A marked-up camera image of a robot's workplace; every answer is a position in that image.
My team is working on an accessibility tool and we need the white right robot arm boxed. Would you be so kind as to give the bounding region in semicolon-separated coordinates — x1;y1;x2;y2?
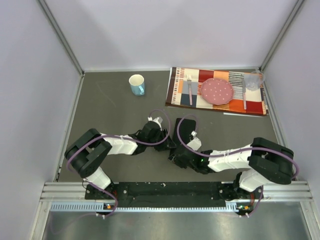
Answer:
169;137;295;198

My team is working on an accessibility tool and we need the pink handled fork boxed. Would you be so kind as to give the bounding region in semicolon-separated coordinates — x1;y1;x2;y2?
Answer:
187;75;193;106

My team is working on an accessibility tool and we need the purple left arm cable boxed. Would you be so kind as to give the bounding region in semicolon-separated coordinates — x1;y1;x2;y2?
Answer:
65;108;172;221

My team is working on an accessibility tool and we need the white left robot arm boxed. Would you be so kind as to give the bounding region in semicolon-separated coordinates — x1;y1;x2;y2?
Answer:
64;117;177;199

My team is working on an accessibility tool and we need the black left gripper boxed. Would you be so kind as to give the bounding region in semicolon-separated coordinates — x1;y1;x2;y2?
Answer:
146;128;176;152

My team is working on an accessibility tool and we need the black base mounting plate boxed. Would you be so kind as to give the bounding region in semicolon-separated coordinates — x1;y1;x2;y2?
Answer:
84;181;263;208

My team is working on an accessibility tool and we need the pink handled knife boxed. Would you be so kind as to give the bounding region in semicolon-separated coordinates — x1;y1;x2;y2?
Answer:
242;79;247;110

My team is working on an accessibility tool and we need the clear plastic cup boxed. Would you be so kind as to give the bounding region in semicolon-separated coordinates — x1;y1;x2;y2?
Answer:
244;70;265;91

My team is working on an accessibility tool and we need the blue ceramic mug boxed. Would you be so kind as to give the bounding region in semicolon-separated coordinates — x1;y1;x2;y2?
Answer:
128;74;145;96

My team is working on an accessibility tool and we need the black zip tool case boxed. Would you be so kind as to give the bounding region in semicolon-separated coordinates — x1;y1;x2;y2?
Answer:
172;118;197;147

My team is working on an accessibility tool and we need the pink polka dot plate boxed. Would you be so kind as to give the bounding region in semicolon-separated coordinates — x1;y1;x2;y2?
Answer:
200;78;234;106

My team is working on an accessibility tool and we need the colourful patterned placemat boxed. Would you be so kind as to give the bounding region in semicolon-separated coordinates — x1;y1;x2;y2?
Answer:
165;67;268;116

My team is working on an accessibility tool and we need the grey slotted cable duct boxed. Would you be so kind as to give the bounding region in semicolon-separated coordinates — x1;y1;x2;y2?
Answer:
50;202;240;213

